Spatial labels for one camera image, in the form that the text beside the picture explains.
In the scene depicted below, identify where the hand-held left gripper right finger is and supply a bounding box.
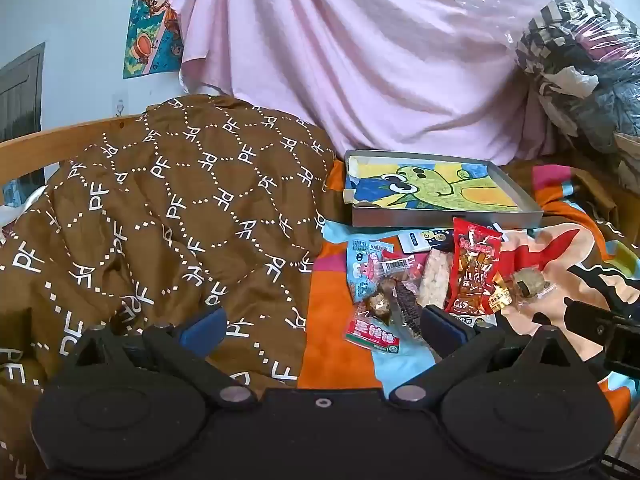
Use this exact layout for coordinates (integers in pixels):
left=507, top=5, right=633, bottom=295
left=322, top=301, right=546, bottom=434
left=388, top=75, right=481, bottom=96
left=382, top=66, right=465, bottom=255
left=389, top=304, right=585, bottom=409

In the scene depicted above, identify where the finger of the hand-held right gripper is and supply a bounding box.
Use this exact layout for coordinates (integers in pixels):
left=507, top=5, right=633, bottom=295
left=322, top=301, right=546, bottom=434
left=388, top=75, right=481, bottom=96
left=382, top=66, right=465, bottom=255
left=564, top=298, right=621, bottom=346

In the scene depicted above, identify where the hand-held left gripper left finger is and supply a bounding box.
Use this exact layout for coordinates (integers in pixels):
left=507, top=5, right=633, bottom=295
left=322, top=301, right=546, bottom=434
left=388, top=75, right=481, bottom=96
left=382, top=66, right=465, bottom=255
left=59, top=306, right=258, bottom=409

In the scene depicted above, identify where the dark wafer packet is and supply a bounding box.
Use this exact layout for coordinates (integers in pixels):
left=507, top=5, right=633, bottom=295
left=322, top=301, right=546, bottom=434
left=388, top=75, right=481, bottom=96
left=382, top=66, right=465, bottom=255
left=392, top=281, right=428, bottom=347

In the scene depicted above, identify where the white rice cracker packet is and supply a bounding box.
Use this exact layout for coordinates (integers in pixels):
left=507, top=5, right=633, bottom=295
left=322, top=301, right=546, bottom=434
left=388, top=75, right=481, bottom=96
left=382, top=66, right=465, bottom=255
left=416, top=249, right=455, bottom=311

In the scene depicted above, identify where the greenish snack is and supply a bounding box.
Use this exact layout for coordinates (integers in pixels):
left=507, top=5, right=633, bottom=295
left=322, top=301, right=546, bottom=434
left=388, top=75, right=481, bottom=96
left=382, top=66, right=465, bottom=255
left=510, top=267, right=559, bottom=307

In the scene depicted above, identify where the gold candy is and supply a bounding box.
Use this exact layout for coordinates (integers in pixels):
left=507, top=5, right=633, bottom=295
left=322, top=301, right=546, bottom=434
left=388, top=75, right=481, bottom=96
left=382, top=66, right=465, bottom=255
left=487, top=285, right=515, bottom=314

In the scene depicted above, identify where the large red snack packet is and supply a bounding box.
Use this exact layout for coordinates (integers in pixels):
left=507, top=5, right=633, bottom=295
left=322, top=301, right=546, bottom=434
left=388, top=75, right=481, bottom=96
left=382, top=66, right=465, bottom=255
left=444, top=216, right=505, bottom=317

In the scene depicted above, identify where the red and green candy packet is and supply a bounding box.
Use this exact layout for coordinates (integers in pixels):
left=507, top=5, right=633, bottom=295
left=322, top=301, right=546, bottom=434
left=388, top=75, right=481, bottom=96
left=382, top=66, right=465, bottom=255
left=342, top=305, right=402, bottom=357

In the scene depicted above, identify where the clear packet of brown snacks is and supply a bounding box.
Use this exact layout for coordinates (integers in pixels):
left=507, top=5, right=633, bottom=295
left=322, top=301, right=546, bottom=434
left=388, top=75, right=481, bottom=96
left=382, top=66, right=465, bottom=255
left=361, top=252, right=420, bottom=320

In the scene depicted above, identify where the white packet with blue label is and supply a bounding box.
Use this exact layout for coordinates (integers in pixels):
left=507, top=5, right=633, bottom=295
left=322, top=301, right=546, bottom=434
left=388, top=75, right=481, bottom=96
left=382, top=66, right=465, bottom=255
left=400, top=229, right=455, bottom=254

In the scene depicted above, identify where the grey cardboard tray box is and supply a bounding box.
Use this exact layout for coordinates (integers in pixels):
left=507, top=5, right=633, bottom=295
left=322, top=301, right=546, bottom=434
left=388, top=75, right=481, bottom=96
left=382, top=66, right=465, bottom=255
left=344, top=149, right=545, bottom=230

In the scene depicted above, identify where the brown patterned quilt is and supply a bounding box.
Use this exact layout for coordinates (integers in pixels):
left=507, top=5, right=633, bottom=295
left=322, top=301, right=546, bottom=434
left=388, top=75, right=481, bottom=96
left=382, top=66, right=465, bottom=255
left=0, top=94, right=361, bottom=480

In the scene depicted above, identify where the plastic bag of clothes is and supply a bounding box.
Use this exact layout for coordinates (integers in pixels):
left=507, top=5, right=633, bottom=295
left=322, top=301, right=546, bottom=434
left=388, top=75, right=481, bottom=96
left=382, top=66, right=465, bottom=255
left=480, top=0, right=640, bottom=196

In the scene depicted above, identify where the pink bed sheet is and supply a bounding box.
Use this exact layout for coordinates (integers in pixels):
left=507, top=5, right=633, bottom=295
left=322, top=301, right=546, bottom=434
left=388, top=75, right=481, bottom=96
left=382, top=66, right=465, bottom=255
left=170, top=0, right=626, bottom=167

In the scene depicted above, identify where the grey door frame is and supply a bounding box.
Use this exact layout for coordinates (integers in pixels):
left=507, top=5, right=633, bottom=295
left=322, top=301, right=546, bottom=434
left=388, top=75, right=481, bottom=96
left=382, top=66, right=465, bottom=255
left=0, top=42, right=47, bottom=192

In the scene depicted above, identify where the cartoon wall poster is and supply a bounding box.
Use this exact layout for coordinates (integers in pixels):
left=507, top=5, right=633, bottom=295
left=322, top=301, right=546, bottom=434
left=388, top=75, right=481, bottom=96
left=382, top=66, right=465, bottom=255
left=122, top=0, right=188, bottom=80

